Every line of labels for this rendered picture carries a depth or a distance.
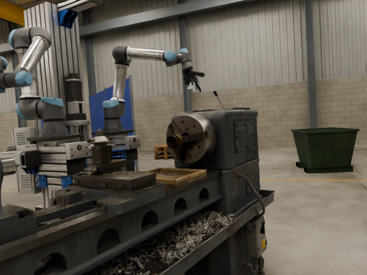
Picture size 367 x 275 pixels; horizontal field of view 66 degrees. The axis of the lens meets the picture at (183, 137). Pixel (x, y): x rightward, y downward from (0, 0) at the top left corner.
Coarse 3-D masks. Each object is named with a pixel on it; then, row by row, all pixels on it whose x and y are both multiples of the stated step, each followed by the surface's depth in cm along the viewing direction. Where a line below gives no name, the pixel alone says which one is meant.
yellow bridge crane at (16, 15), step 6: (0, 0) 1122; (0, 6) 1121; (6, 6) 1145; (12, 6) 1170; (18, 6) 1197; (0, 12) 1120; (6, 12) 1144; (12, 12) 1169; (18, 12) 1195; (6, 18) 1170; (12, 18) 1174; (18, 18) 1194; (24, 18) 1221; (24, 24) 1247
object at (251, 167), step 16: (256, 160) 220; (224, 176) 184; (256, 176) 221; (224, 192) 185; (240, 192) 198; (208, 208) 193; (224, 208) 186; (240, 208) 197; (224, 240) 193; (240, 240) 202; (208, 256) 201; (224, 256) 193; (240, 256) 201; (192, 272) 209; (208, 272) 201; (224, 272) 193; (240, 272) 199
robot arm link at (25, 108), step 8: (16, 32) 164; (24, 32) 163; (16, 40) 164; (24, 40) 164; (16, 48) 164; (24, 48) 164; (32, 80) 168; (24, 88) 167; (32, 88) 168; (24, 96) 166; (32, 96) 167; (24, 104) 166; (32, 104) 166; (24, 112) 166; (32, 112) 166
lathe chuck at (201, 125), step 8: (176, 120) 184; (184, 120) 180; (192, 120) 177; (200, 120) 177; (168, 128) 188; (184, 128) 181; (192, 128) 177; (200, 128) 174; (208, 128) 177; (208, 136) 175; (192, 144) 178; (200, 144) 175; (208, 144) 174; (192, 152) 179; (200, 152) 175; (208, 152) 179; (184, 160) 183; (192, 160) 179; (200, 160) 183
